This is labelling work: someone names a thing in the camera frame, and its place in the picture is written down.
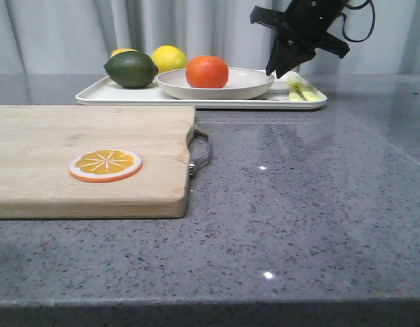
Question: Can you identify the metal cutting board handle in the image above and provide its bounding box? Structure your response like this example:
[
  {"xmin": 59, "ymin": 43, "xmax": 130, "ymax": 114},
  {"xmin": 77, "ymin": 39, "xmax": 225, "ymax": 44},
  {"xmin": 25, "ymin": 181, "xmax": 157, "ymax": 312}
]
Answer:
[{"xmin": 188, "ymin": 127, "xmax": 212, "ymax": 179}]

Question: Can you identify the wooden cutting board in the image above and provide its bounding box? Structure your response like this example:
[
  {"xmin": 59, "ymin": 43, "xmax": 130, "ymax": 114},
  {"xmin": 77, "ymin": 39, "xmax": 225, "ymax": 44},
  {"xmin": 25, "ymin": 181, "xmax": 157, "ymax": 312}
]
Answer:
[{"xmin": 0, "ymin": 105, "xmax": 195, "ymax": 219}]

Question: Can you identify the yellow plastic fork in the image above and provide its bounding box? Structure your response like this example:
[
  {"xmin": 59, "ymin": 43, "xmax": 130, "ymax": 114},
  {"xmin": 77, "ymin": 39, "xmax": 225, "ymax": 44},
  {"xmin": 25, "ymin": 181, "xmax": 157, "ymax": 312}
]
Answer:
[{"xmin": 287, "ymin": 74, "xmax": 321, "ymax": 102}]

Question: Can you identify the beige round plate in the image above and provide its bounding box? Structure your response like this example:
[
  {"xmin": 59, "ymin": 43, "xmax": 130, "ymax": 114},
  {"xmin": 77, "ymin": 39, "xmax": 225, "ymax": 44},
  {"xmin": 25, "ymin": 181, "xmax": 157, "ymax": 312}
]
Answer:
[{"xmin": 156, "ymin": 67, "xmax": 276, "ymax": 101}]

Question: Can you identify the black cable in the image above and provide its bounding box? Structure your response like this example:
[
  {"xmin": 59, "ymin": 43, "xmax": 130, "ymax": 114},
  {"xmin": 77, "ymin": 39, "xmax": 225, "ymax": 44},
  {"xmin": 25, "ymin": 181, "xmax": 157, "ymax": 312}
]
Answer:
[{"xmin": 340, "ymin": 0, "xmax": 376, "ymax": 44}]

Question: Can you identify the green lime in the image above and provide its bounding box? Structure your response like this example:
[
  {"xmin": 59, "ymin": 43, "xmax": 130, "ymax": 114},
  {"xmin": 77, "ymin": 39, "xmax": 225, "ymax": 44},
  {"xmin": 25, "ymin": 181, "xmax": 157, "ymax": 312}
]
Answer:
[{"xmin": 103, "ymin": 51, "xmax": 159, "ymax": 89}]

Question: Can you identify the white rectangular tray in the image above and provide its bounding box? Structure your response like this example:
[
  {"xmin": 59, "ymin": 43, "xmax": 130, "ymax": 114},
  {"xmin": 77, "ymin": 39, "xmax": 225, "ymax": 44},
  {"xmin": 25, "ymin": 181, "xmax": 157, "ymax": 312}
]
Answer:
[{"xmin": 76, "ymin": 68, "xmax": 327, "ymax": 110}]

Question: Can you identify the yellow lemon behind lime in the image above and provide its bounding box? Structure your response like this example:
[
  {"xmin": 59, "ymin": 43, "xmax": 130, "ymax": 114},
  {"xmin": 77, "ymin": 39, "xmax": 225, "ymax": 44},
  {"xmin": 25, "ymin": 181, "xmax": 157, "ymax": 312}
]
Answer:
[{"xmin": 110, "ymin": 48, "xmax": 137, "ymax": 58}]

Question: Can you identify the grey curtain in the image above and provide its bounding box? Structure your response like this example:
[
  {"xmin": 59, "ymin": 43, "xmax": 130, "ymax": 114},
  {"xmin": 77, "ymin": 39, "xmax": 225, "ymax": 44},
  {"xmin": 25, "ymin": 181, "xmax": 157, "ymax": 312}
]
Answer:
[{"xmin": 0, "ymin": 1, "xmax": 420, "ymax": 75}]

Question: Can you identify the orange mandarin fruit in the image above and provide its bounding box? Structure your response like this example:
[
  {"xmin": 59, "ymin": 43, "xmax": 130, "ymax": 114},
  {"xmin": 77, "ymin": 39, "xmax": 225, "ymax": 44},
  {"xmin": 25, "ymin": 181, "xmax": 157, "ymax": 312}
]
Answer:
[{"xmin": 186, "ymin": 55, "xmax": 229, "ymax": 89}]

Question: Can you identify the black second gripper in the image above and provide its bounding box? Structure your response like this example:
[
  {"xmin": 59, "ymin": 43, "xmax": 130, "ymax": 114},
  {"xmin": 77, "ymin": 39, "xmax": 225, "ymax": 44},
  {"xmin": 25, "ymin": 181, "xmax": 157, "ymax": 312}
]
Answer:
[{"xmin": 250, "ymin": 0, "xmax": 350, "ymax": 78}]

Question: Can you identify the orange slice disc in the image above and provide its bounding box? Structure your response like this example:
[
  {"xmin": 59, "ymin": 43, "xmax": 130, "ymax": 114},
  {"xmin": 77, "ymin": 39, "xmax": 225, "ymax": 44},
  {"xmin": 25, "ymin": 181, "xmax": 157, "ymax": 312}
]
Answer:
[{"xmin": 68, "ymin": 149, "xmax": 143, "ymax": 183}]

